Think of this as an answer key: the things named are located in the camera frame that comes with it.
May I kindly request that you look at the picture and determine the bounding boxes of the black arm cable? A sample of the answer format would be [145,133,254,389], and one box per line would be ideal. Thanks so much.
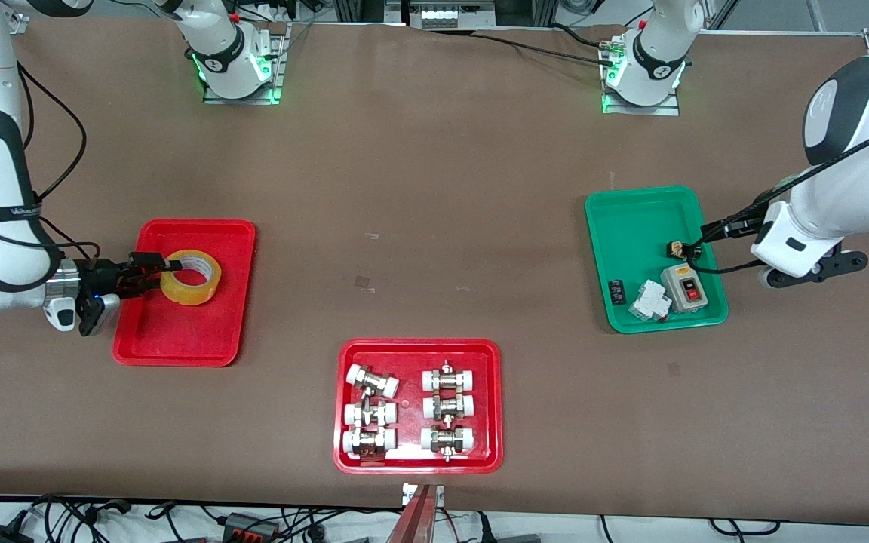
[699,113,869,242]
[0,64,100,261]

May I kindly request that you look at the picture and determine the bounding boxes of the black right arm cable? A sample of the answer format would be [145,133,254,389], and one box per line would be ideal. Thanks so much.
[0,64,100,261]

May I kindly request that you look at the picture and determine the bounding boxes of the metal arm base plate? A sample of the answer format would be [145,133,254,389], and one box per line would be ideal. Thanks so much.
[203,21,292,106]
[601,30,681,117]

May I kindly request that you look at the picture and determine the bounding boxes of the reddish metal beam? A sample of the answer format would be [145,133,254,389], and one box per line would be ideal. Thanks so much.
[385,485,439,543]

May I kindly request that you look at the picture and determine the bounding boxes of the black adapter orange buttons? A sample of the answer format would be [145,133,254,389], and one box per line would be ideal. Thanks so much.
[222,513,278,543]

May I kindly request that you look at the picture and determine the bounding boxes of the red tray holding fittings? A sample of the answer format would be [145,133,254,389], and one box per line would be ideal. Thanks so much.
[333,338,505,475]

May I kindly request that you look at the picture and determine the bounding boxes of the silver camera mount bracket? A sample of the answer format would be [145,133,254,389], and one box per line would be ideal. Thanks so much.
[402,483,445,507]

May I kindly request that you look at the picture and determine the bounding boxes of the black printed arm strap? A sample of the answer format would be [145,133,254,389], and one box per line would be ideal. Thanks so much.
[0,200,45,225]

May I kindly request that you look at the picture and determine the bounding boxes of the white circuit breaker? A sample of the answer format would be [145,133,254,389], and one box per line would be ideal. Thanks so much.
[628,280,673,323]

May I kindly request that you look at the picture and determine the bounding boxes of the yellow clear tape roll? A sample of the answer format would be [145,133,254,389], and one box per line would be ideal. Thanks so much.
[160,250,223,306]

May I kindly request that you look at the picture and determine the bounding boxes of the green plastic tray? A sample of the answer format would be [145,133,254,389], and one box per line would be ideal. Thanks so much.
[584,186,729,334]

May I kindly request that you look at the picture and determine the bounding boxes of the black looped camera cable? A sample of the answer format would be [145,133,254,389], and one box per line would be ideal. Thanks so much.
[682,240,763,275]

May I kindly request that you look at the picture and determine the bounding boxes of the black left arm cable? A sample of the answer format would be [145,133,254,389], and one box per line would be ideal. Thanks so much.
[699,113,869,242]

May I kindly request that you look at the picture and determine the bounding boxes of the grey switch box red button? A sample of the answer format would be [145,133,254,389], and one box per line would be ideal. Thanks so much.
[661,264,709,314]

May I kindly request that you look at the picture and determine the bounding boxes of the black table cable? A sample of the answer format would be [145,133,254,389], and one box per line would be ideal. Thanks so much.
[434,29,616,66]

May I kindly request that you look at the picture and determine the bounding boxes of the white power strip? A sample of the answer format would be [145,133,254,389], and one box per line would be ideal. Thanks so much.
[421,6,497,29]

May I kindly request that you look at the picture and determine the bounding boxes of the metal pipe fitting white caps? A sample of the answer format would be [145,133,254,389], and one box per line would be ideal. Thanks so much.
[345,364,400,399]
[422,362,477,393]
[342,427,398,461]
[422,392,476,422]
[343,400,398,428]
[420,425,477,461]

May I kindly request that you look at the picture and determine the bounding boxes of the empty red plastic tray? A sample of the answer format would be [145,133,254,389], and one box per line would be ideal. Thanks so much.
[112,218,257,368]

